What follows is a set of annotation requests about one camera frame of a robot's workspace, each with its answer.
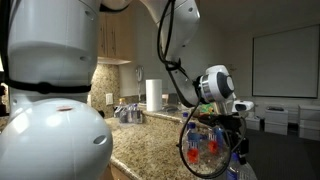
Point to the white paper towel roll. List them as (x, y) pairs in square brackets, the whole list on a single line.
[(154, 95)]

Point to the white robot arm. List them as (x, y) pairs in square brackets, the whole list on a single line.
[(50, 140)]

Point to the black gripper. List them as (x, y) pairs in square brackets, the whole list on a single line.
[(230, 123)]

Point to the white wall board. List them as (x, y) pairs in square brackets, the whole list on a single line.
[(286, 61)]

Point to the white storage box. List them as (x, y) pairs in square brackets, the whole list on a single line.
[(276, 129), (253, 124), (276, 116), (310, 133), (310, 115)]

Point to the black plastic bowl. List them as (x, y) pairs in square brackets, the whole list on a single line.
[(172, 109)]

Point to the green tissue box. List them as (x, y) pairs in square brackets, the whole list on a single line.
[(208, 108)]

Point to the black flat object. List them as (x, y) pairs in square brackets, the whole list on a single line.
[(276, 108)]

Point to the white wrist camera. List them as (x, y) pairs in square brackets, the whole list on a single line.
[(243, 106)]

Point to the wooden wall cabinet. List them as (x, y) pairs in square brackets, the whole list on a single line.
[(116, 36)]

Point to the white bin with clear liner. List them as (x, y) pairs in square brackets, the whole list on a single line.
[(250, 175)]

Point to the white wall outlet plate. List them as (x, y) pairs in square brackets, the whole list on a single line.
[(109, 99)]

